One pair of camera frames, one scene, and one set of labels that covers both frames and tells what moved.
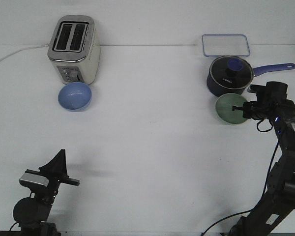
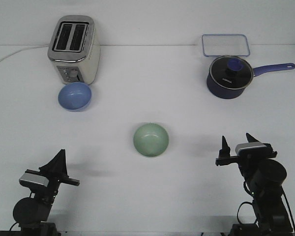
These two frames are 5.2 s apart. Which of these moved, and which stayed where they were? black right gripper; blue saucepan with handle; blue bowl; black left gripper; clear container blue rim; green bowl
Moved: black right gripper; green bowl
Stayed: blue bowl; black left gripper; blue saucepan with handle; clear container blue rim
